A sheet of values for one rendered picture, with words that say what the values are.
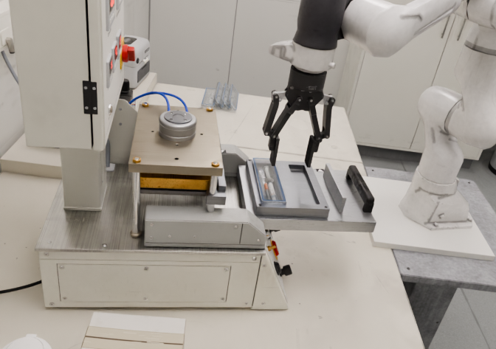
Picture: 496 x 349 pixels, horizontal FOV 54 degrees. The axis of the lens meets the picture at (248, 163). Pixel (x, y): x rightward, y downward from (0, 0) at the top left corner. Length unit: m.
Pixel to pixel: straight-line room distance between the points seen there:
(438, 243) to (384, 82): 1.92
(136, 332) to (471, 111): 0.97
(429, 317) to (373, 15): 1.18
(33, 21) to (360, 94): 2.67
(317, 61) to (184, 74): 2.74
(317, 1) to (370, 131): 2.52
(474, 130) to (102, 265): 0.97
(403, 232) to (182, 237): 0.73
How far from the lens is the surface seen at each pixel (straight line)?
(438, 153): 1.47
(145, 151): 0.97
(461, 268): 1.49
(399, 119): 3.41
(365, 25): 0.95
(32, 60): 0.84
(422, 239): 1.49
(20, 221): 1.41
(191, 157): 0.96
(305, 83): 0.99
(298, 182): 1.18
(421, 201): 1.53
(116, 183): 1.20
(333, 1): 0.94
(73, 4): 0.80
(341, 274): 1.30
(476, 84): 1.38
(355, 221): 1.11
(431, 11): 1.03
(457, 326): 2.46
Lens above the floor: 1.60
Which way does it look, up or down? 31 degrees down
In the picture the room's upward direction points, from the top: 8 degrees clockwise
